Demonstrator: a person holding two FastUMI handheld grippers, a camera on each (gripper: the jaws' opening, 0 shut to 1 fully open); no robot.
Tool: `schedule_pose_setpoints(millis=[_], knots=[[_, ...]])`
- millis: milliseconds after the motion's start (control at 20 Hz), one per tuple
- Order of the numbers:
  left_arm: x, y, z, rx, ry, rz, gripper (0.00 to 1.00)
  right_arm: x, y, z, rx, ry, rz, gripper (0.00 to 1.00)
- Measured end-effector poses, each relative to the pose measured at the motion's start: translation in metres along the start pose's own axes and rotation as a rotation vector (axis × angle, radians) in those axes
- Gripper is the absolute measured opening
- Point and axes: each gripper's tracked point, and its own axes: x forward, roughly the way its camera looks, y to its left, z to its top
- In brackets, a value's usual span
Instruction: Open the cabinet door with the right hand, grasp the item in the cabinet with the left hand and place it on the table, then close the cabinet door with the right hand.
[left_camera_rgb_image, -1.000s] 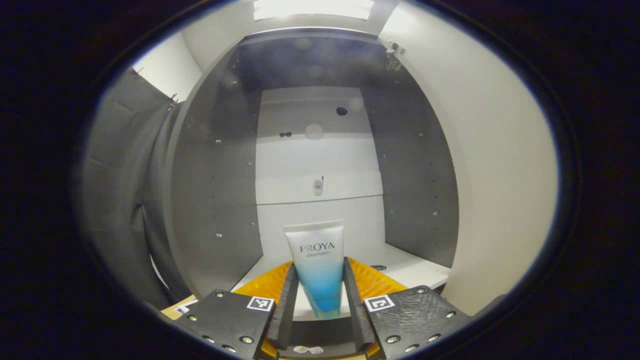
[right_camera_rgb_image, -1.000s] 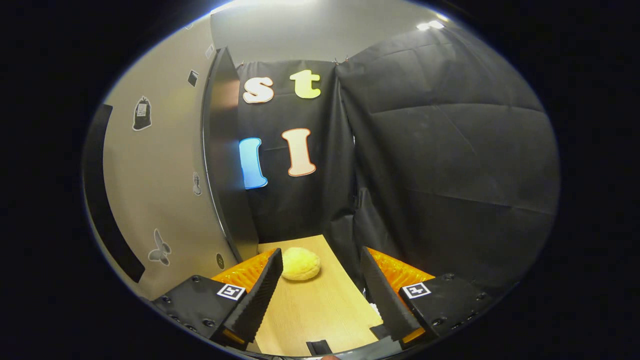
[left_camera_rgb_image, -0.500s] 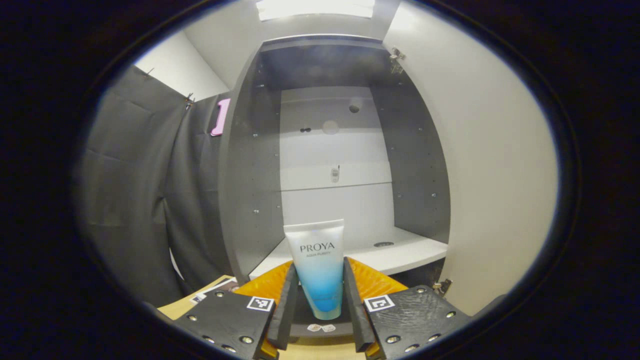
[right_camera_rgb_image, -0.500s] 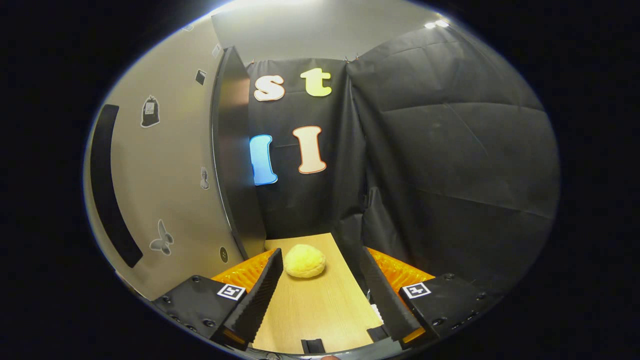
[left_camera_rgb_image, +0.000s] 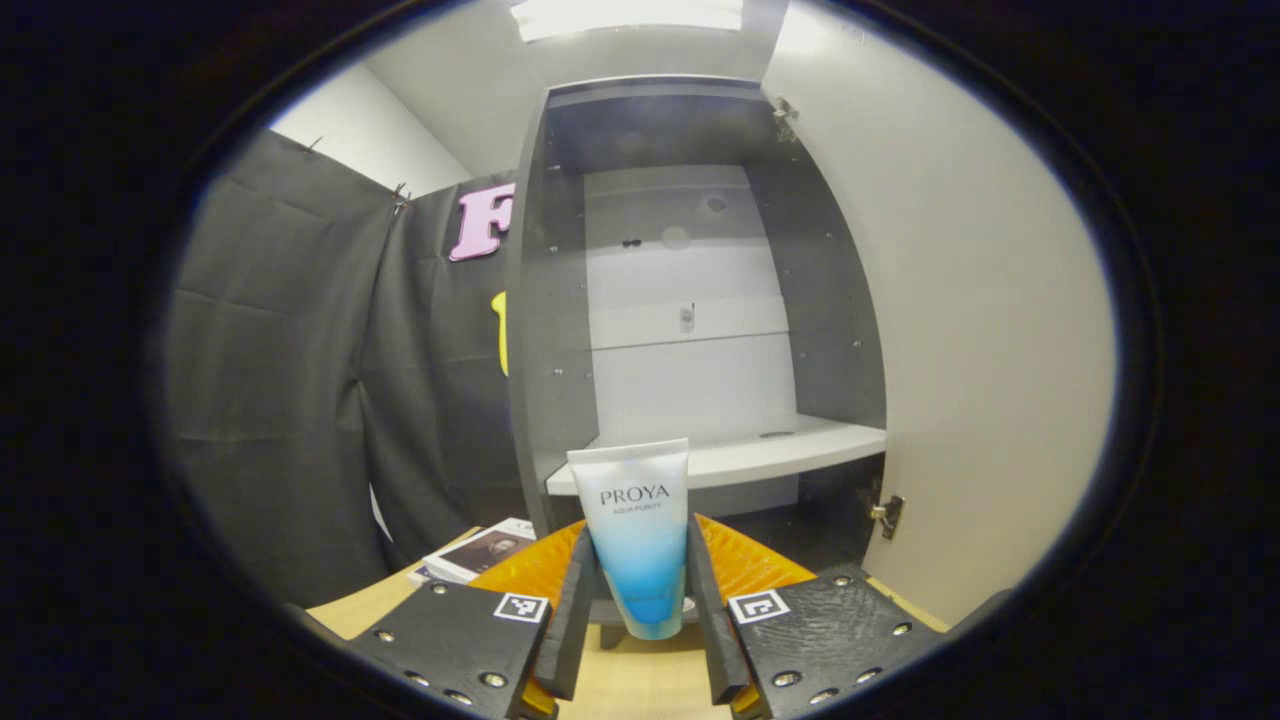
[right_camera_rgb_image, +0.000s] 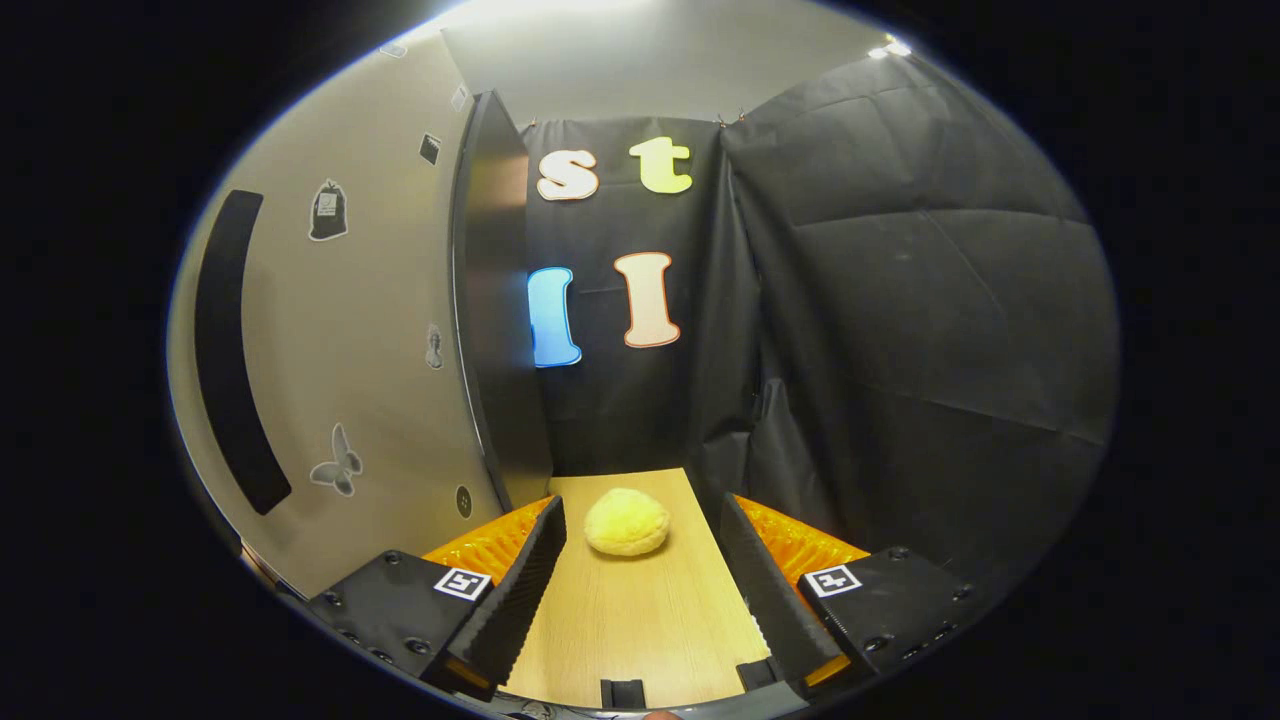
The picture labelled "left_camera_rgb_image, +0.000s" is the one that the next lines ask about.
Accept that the white cabinet shelf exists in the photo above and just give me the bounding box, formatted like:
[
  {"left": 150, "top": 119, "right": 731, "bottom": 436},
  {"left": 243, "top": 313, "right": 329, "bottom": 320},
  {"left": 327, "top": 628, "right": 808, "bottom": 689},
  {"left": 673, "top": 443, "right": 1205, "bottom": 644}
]
[{"left": 545, "top": 413, "right": 888, "bottom": 498}]

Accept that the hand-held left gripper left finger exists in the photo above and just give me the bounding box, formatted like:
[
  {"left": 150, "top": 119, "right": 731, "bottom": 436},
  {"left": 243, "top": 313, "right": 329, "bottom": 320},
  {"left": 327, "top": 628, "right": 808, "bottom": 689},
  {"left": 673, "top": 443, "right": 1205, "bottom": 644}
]
[{"left": 345, "top": 518, "right": 601, "bottom": 720}]

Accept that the dark grey cabinet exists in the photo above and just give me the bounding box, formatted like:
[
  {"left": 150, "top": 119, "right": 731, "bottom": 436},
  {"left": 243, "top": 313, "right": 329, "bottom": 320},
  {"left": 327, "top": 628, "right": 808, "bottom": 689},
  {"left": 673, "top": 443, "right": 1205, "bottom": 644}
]
[{"left": 503, "top": 75, "right": 891, "bottom": 626}]

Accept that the large ceiling light panel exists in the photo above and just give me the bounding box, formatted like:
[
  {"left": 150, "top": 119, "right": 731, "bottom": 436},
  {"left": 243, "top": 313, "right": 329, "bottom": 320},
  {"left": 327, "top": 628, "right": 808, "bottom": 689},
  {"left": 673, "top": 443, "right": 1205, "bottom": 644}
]
[{"left": 510, "top": 0, "right": 746, "bottom": 43}]

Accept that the white and blue tube bottle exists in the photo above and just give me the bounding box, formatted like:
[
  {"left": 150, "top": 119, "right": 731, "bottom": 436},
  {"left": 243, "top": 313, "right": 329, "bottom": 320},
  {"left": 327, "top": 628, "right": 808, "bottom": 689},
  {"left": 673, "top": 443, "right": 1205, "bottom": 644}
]
[{"left": 566, "top": 438, "right": 691, "bottom": 641}]

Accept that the white book with portrait cover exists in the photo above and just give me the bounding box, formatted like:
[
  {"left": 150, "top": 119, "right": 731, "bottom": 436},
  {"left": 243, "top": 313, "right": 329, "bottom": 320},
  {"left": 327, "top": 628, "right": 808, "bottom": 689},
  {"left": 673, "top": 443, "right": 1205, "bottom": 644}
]
[{"left": 408, "top": 517, "right": 538, "bottom": 587}]

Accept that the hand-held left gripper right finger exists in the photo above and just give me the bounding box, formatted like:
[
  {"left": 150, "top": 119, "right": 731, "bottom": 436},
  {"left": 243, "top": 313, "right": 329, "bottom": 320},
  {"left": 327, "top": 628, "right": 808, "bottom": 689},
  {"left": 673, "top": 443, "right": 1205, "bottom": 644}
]
[{"left": 686, "top": 513, "right": 951, "bottom": 720}]

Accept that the black backdrop cloth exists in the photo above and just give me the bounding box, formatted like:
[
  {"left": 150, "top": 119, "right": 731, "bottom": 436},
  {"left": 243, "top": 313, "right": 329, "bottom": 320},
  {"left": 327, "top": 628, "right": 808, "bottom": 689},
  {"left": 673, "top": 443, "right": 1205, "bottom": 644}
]
[{"left": 165, "top": 128, "right": 531, "bottom": 609}]

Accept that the light grey cabinet door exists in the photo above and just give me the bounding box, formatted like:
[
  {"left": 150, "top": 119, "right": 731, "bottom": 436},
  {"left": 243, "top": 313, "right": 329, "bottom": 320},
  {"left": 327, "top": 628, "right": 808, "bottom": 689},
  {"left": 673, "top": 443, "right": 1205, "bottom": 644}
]
[{"left": 760, "top": 0, "right": 1118, "bottom": 626}]

